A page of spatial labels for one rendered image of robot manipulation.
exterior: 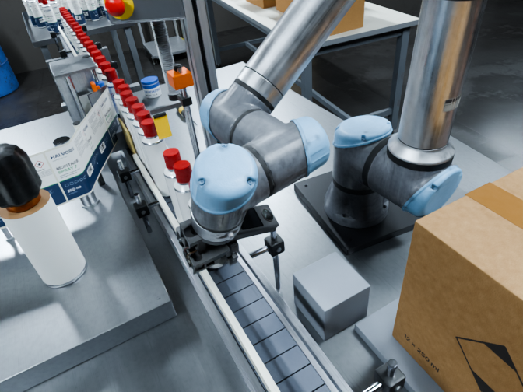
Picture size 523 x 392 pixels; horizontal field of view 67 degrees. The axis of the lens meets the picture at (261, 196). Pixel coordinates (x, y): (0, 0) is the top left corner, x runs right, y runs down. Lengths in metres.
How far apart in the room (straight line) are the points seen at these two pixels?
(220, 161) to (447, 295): 0.34
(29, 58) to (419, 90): 5.21
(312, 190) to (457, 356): 0.55
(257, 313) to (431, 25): 0.54
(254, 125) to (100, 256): 0.53
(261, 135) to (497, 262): 0.32
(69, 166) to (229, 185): 0.65
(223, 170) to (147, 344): 0.46
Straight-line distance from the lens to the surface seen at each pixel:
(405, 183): 0.76
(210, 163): 0.44
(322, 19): 0.63
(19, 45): 5.59
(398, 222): 0.96
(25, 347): 0.86
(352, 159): 0.83
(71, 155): 1.02
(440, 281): 0.58
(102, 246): 0.96
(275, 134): 0.50
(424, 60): 0.67
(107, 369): 0.82
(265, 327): 0.72
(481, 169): 1.22
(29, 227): 0.82
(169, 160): 0.80
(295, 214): 0.99
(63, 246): 0.86
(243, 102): 0.59
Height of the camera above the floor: 1.48
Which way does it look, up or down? 38 degrees down
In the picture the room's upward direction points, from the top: 7 degrees counter-clockwise
